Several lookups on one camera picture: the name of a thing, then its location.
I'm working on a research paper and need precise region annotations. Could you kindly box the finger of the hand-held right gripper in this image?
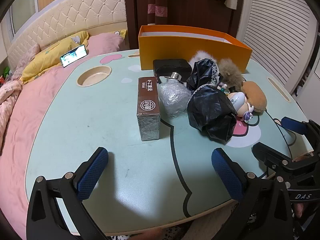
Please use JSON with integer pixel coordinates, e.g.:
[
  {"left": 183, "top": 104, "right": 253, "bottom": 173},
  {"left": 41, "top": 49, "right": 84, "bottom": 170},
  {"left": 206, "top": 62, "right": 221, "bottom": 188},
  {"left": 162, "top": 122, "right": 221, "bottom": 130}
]
[
  {"left": 251, "top": 142, "right": 293, "bottom": 170},
  {"left": 280, "top": 116, "right": 320, "bottom": 153}
]

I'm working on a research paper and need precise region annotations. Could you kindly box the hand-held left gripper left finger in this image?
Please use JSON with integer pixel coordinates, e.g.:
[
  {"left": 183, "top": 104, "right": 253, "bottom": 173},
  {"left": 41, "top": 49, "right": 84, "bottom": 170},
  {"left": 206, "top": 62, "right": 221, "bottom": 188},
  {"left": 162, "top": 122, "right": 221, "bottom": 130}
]
[{"left": 26, "top": 147, "right": 109, "bottom": 240}]

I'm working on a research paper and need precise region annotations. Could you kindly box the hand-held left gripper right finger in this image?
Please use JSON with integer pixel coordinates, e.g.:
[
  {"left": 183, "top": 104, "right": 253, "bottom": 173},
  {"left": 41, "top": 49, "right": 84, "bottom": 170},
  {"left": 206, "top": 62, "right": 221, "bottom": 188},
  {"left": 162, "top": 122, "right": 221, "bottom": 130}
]
[{"left": 209, "top": 148, "right": 294, "bottom": 240}]

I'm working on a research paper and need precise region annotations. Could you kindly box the orange cardboard box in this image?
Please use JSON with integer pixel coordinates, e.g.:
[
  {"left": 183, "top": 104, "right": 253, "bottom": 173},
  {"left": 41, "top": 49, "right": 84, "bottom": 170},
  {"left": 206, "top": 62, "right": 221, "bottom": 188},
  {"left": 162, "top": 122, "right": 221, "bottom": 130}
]
[{"left": 138, "top": 25, "right": 253, "bottom": 74}]

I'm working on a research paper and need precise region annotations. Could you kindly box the brown plush toy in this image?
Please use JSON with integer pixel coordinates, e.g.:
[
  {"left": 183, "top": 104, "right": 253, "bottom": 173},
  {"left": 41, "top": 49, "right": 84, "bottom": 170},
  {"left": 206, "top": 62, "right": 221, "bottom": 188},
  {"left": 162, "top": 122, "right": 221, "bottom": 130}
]
[{"left": 241, "top": 81, "right": 268, "bottom": 115}]

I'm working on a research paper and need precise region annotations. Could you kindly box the small doll figurine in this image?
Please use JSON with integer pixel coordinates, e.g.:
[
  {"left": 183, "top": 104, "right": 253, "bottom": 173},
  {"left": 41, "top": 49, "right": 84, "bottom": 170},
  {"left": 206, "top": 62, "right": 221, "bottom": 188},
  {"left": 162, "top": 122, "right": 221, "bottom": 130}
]
[{"left": 229, "top": 86, "right": 255, "bottom": 123}]

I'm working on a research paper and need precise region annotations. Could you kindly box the brown card box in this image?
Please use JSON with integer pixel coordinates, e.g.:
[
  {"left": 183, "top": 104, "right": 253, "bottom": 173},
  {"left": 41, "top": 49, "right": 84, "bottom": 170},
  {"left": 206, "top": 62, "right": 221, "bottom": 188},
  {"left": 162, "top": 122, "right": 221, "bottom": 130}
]
[{"left": 136, "top": 76, "right": 161, "bottom": 141}]

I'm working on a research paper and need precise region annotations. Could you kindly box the pink blanket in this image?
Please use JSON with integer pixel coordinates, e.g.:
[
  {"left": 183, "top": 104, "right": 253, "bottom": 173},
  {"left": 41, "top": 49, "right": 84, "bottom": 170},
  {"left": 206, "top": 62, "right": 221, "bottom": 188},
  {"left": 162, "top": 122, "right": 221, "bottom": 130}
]
[{"left": 0, "top": 33, "right": 126, "bottom": 238}]

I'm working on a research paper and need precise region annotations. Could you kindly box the white louvered closet door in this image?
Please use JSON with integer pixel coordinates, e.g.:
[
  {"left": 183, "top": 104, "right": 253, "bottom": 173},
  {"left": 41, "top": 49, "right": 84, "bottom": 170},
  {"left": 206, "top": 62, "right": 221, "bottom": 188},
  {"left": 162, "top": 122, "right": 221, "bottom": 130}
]
[{"left": 236, "top": 0, "right": 320, "bottom": 98}]

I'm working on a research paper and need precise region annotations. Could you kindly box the bubble wrapped bottle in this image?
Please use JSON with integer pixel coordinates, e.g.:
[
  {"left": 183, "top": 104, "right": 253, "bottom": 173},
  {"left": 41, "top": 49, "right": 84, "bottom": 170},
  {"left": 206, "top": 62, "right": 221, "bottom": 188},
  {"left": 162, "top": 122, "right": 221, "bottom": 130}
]
[{"left": 159, "top": 72, "right": 192, "bottom": 118}]

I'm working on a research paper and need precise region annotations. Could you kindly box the black smartphone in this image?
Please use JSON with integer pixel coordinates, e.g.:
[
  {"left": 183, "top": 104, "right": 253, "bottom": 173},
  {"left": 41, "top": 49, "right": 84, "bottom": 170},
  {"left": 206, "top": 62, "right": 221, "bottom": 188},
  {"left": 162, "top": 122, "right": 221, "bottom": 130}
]
[{"left": 60, "top": 44, "right": 88, "bottom": 68}]

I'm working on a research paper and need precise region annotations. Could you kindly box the black rectangular box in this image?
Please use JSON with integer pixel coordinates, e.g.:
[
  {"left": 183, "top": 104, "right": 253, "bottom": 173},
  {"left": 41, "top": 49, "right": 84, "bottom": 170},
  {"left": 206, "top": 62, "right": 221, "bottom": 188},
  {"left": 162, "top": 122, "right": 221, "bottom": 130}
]
[{"left": 153, "top": 59, "right": 193, "bottom": 83}]

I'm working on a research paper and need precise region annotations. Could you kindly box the large yellow pillow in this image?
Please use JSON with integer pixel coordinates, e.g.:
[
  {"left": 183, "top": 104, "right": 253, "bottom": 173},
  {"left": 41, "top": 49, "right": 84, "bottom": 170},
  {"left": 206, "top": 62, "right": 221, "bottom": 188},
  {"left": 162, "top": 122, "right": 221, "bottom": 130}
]
[{"left": 19, "top": 30, "right": 90, "bottom": 84}]

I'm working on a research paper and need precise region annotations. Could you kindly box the dark brown door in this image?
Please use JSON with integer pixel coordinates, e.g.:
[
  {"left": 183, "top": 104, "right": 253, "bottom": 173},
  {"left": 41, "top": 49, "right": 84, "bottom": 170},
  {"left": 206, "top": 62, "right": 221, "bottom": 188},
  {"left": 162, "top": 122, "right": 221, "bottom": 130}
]
[{"left": 124, "top": 0, "right": 247, "bottom": 53}]

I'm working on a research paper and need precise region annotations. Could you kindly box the cream tufted headboard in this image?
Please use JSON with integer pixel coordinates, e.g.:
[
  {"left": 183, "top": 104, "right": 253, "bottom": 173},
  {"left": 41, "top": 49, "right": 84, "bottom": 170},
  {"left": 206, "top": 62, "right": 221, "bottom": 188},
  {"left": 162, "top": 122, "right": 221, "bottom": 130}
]
[{"left": 6, "top": 0, "right": 127, "bottom": 68}]

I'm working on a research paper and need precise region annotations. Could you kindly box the brown pink striped scarf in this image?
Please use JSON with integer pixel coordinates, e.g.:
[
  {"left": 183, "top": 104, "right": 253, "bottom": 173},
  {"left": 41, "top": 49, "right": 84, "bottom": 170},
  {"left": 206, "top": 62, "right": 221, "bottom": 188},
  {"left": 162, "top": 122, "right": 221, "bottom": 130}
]
[{"left": 147, "top": 0, "right": 168, "bottom": 25}]

